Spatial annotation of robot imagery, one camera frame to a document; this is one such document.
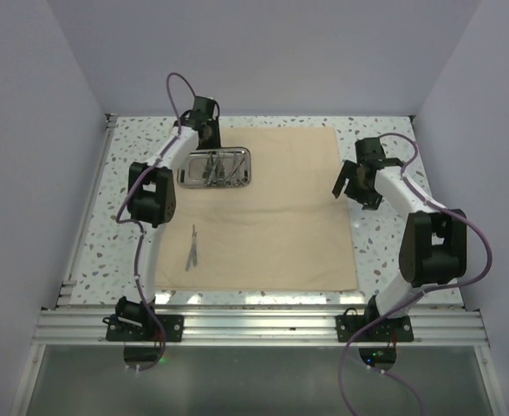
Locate steel instrument tray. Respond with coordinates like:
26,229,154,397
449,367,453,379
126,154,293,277
177,146,252,189

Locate beige cloth wrap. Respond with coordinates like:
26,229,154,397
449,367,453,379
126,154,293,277
156,127,357,292

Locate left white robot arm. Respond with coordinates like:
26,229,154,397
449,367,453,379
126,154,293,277
122,96,221,303

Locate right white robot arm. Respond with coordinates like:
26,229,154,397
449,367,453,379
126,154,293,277
331,133,467,341

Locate steel scissors in tray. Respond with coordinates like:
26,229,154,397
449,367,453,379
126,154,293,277
224,153,251,187

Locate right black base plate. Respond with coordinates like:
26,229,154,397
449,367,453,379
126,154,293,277
335,308,414,343

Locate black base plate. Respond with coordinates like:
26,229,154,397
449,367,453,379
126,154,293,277
102,296,185,342
335,308,414,343

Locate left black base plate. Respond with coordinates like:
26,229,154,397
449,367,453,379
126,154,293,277
102,296,185,342

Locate aluminium rail frame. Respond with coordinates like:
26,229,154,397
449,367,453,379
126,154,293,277
33,116,488,347

